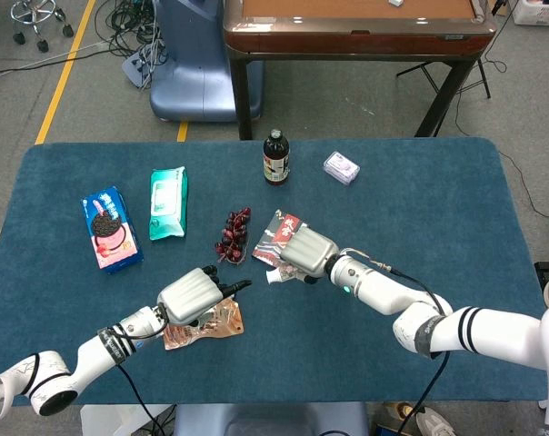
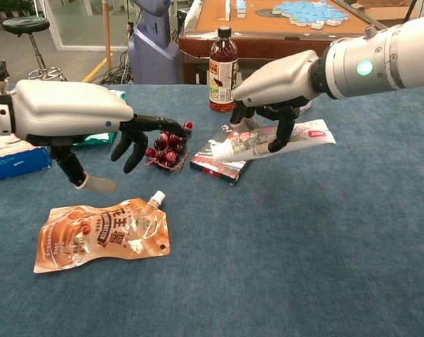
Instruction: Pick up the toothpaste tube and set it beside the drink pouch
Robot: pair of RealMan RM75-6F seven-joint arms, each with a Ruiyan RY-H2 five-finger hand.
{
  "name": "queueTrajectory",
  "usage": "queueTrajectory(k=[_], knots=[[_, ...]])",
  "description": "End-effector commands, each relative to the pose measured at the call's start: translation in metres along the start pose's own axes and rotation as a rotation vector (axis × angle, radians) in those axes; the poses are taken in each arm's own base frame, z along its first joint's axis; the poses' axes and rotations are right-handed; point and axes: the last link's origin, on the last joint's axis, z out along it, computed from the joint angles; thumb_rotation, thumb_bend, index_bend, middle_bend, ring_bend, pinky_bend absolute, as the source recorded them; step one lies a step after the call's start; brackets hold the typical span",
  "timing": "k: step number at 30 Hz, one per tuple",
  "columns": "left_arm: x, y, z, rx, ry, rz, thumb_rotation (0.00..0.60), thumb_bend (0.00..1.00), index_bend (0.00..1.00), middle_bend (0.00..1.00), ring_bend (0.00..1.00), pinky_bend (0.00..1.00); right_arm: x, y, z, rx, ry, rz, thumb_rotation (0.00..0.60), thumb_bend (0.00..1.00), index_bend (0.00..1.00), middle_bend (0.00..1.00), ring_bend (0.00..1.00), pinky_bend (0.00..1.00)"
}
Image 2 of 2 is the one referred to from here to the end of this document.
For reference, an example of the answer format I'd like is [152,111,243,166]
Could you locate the wooden pole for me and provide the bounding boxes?
[102,0,112,72]

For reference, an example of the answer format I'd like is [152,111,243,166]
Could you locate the green plants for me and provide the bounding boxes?
[0,0,46,27]

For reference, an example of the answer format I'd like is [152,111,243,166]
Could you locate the white glass door frame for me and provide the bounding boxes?
[43,0,135,51]

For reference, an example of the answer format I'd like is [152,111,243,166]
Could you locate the brown tea bottle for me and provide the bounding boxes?
[208,26,239,114]

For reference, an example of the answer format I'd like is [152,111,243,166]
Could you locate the brown mahjong table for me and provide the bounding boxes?
[178,0,407,86]

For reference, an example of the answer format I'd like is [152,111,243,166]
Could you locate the white printed squeeze tube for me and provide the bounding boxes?
[211,119,337,164]

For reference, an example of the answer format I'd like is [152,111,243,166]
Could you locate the blue table cloth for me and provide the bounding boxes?
[0,83,424,337]

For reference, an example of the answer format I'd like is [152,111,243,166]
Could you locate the blue mahjong tile pile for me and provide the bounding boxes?
[271,0,350,30]

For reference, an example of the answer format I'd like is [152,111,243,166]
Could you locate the dark illustrated flat box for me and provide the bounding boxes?
[190,124,258,186]

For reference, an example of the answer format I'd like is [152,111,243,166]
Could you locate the orange peanut butter pouch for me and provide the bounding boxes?
[33,190,171,275]

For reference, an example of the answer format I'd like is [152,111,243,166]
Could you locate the blue cookie box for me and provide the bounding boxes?
[0,133,53,180]

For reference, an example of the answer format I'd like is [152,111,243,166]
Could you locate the black floor cables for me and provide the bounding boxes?
[99,52,134,85]

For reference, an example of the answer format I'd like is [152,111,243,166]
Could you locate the purple grey robot base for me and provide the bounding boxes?
[128,0,180,85]

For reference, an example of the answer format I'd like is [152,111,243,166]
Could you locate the cardboard box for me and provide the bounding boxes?
[352,0,420,28]

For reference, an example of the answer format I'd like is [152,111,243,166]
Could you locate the green wet wipes pack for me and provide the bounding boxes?
[72,89,128,147]

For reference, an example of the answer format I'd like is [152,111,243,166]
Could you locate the dark red grape bunch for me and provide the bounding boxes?
[143,121,194,172]

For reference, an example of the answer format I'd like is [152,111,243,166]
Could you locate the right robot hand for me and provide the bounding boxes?
[229,49,325,154]

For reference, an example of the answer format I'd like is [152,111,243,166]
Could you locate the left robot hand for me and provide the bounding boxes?
[11,79,188,194]

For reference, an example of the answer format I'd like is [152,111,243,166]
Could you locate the black round stool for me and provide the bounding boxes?
[1,16,69,82]

